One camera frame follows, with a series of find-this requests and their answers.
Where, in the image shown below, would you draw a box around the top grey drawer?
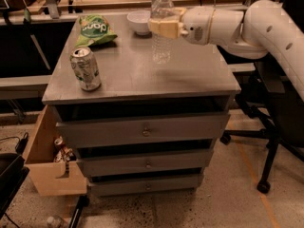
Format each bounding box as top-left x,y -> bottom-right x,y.
57,114 -> 229,148

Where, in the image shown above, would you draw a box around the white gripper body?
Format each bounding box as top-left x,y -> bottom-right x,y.
182,7 -> 215,46

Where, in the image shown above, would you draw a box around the grey metal bench rail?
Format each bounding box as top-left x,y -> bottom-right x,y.
0,75 -> 50,100

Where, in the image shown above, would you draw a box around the green chip bag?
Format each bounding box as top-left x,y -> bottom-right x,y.
76,15 -> 117,47

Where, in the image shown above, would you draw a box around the grey drawer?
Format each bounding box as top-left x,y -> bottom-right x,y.
77,149 -> 214,177
88,174 -> 203,197
57,114 -> 229,148

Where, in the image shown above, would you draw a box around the snack packets in box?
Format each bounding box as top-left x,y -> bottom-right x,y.
53,137 -> 76,162

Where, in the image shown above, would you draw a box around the clear plastic water bottle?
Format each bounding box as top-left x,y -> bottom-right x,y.
150,0 -> 176,65

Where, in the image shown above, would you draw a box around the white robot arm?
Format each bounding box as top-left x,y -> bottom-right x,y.
149,0 -> 304,100

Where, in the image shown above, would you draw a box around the bottom grey drawer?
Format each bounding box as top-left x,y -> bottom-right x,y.
88,174 -> 203,197

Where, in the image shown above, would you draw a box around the black power adapter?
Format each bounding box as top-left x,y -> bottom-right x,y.
15,132 -> 29,154

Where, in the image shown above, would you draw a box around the white bowl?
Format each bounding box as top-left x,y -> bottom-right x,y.
127,10 -> 150,35

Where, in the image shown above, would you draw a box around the silver green 7up can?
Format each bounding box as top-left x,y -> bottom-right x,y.
70,47 -> 101,91

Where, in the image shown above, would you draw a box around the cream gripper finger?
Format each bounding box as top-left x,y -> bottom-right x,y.
174,7 -> 187,21
148,18 -> 183,39

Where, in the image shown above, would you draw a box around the black case on floor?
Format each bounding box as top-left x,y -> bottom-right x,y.
0,153 -> 29,218

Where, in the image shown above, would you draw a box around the black office chair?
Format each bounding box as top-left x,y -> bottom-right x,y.
220,60 -> 304,194

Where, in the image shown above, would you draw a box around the wooden box on floor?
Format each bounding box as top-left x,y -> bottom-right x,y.
23,106 -> 86,196

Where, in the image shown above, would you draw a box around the middle grey drawer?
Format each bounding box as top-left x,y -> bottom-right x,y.
77,149 -> 214,177

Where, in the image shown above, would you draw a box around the grey drawer cabinet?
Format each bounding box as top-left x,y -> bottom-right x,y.
43,13 -> 240,185

